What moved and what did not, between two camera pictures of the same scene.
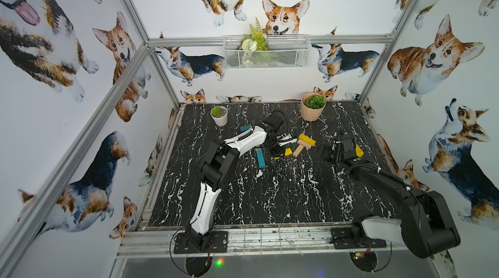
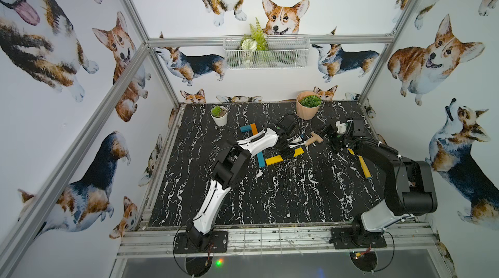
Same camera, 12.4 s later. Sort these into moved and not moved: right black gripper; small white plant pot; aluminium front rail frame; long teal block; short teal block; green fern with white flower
Moved: right black gripper
Not moved: long teal block; green fern with white flower; short teal block; aluminium front rail frame; small white plant pot
